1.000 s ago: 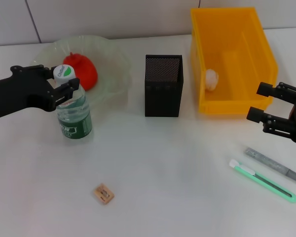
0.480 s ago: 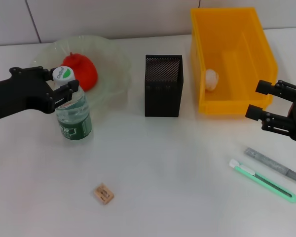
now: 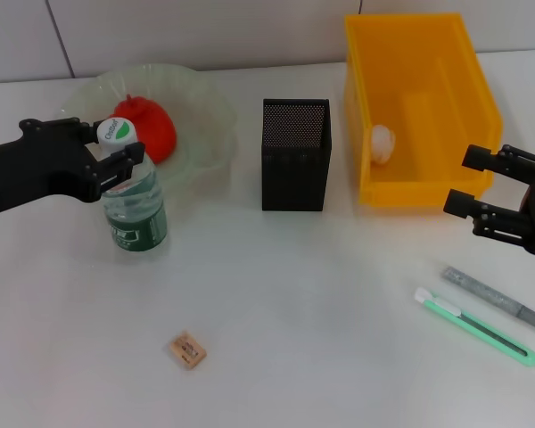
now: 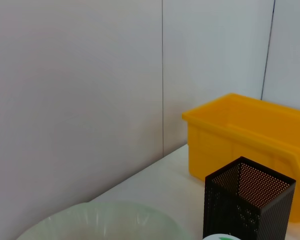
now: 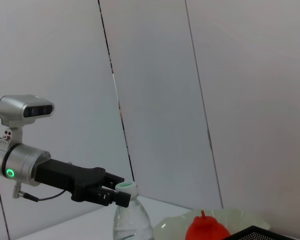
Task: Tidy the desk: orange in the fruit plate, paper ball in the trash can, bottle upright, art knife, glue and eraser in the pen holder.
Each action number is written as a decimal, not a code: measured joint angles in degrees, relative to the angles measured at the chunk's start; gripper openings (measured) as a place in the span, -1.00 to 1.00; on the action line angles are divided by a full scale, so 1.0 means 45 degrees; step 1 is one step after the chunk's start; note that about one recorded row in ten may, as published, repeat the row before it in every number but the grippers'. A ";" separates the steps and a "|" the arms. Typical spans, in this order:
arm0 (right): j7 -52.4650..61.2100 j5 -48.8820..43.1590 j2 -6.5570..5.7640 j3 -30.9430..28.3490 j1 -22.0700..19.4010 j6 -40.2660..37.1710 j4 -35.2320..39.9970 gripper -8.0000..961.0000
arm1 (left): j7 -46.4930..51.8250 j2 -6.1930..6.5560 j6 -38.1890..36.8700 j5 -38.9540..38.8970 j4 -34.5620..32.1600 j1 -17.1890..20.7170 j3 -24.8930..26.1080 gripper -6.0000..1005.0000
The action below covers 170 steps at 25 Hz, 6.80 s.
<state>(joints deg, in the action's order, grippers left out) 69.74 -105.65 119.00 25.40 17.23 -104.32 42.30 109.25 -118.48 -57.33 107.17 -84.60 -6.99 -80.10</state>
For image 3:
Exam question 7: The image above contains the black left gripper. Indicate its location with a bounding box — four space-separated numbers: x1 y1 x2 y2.
0 116 146 218

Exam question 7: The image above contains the red-orange toy orange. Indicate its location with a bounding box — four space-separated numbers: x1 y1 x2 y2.
111 94 178 165

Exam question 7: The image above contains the clear water bottle green label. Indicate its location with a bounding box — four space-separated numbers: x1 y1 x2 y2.
94 116 169 253

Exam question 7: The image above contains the white paper ball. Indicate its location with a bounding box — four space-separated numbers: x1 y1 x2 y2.
371 124 397 166

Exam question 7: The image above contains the pale green glass fruit plate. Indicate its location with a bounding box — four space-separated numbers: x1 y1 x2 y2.
60 62 240 188

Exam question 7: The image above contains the grey marker pen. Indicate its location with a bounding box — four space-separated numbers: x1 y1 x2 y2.
440 266 535 333

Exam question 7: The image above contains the mint green utility knife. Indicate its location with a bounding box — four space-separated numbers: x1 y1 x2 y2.
413 286 535 367

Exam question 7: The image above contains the black mesh pen holder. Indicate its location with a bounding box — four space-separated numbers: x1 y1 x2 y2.
261 97 333 212

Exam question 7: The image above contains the small tan eraser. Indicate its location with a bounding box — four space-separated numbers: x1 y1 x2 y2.
168 329 208 371

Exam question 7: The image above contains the yellow plastic bin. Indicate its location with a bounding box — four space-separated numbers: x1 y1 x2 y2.
343 12 505 209

